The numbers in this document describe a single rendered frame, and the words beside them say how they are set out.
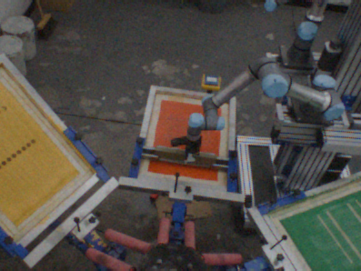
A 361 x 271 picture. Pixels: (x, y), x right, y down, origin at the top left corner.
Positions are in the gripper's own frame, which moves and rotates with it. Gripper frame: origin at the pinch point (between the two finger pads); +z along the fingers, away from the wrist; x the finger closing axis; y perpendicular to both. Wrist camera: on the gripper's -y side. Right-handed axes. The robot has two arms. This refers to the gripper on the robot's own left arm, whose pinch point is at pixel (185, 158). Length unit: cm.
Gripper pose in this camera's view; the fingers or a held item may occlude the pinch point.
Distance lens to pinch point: 245.2
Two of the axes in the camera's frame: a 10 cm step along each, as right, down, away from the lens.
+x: 1.1, -7.4, 6.7
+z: -1.0, 6.6, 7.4
